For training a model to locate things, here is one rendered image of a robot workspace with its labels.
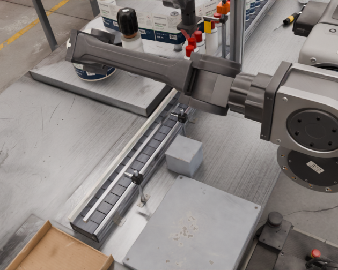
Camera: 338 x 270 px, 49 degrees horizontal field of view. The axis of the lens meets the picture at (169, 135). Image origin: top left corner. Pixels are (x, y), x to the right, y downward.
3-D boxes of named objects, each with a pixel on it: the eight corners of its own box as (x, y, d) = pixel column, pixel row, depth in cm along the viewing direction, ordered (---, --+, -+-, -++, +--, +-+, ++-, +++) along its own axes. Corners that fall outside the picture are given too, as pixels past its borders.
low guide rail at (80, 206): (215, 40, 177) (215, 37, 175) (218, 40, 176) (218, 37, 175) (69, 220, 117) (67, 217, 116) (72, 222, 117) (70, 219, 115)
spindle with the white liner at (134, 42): (135, 62, 174) (122, 2, 152) (151, 67, 170) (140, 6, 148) (124, 74, 169) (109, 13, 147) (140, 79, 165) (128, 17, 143)
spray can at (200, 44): (200, 68, 166) (198, 27, 151) (208, 73, 163) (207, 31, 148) (191, 74, 164) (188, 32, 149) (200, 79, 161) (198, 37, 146)
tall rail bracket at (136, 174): (132, 190, 130) (122, 160, 118) (149, 198, 127) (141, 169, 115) (126, 197, 129) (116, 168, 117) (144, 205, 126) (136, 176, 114)
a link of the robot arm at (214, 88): (234, 110, 65) (242, 80, 64) (182, 95, 69) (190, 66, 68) (247, 111, 73) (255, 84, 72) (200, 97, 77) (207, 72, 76)
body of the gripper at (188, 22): (176, 30, 150) (174, 14, 145) (188, 18, 156) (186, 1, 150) (190, 34, 148) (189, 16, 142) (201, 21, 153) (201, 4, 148)
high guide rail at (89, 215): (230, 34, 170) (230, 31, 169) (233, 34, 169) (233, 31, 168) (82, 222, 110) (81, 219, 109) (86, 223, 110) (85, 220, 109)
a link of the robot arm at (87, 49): (49, 62, 88) (58, 19, 86) (89, 69, 100) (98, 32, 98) (217, 115, 66) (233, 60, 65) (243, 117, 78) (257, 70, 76)
